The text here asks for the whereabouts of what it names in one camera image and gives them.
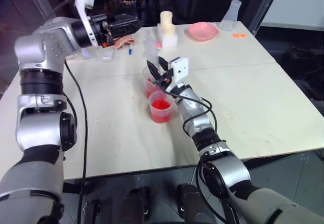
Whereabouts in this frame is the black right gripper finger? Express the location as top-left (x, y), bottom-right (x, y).
top-left (158, 56), bottom-right (170, 74)
top-left (146, 60), bottom-right (161, 82)

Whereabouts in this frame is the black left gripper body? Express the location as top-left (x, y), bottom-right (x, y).
top-left (89, 13), bottom-right (114, 48)

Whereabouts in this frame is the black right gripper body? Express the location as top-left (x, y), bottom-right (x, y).
top-left (151, 68), bottom-right (175, 89)

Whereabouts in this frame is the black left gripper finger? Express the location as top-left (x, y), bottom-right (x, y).
top-left (110, 13), bottom-right (140, 26)
top-left (109, 21), bottom-right (142, 36)

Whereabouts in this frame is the clear cup with red liquid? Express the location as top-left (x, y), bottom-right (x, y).
top-left (147, 90), bottom-right (178, 125)
top-left (142, 66), bottom-right (163, 100)

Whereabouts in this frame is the skin-coloured rubber glove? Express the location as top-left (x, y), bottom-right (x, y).
top-left (112, 36), bottom-right (136, 50)

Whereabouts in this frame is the cream cylinder on white block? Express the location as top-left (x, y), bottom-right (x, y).
top-left (158, 24), bottom-right (178, 49)

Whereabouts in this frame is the cream plastic bottle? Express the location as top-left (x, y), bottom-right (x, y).
top-left (159, 11), bottom-right (176, 36)

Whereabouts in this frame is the pink plastic dish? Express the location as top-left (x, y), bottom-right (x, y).
top-left (187, 21), bottom-right (220, 42)

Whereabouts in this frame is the clear conical flask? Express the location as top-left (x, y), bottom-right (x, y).
top-left (218, 0), bottom-right (241, 31)

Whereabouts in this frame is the dark rounded shape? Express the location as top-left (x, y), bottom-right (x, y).
top-left (176, 183), bottom-right (211, 224)

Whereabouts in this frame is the black bag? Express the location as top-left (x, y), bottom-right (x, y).
top-left (280, 47), bottom-right (324, 101)

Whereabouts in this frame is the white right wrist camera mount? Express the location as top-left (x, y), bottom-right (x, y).
top-left (166, 57), bottom-right (190, 91)

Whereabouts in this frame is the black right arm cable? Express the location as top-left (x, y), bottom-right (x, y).
top-left (163, 88), bottom-right (228, 223)

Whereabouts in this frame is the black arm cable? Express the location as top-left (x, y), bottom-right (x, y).
top-left (163, 88), bottom-right (228, 223)
top-left (47, 0), bottom-right (89, 224)

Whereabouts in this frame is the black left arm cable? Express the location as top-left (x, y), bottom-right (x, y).
top-left (47, 0), bottom-right (89, 224)

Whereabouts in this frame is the grey metal post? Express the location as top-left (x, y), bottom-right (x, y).
top-left (249, 0), bottom-right (284, 36)

